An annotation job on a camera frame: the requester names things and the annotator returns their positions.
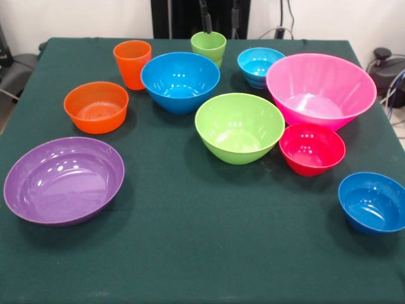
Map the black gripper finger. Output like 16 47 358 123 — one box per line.
198 0 213 34
231 0 240 32

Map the green cup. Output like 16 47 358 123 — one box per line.
190 30 227 69

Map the small ribbed cyan bowl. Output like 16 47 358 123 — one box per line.
237 47 287 90

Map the large light blue bowl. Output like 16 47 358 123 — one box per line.
140 51 221 115

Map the orange cup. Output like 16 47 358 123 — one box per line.
113 39 153 91

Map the large pink bowl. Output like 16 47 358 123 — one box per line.
265 53 378 132

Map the green bowl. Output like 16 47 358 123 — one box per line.
194 92 286 165

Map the red bowl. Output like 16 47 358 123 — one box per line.
278 122 346 177

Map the orange bowl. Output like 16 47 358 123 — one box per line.
63 81 130 135

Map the black floor stand base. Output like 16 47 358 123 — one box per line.
0 23 41 99
366 47 405 96

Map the dark green tablecloth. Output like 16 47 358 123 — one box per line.
0 37 405 304

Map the purple bowl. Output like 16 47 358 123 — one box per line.
3 136 126 227

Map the small dark blue bowl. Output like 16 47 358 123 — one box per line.
337 172 405 236

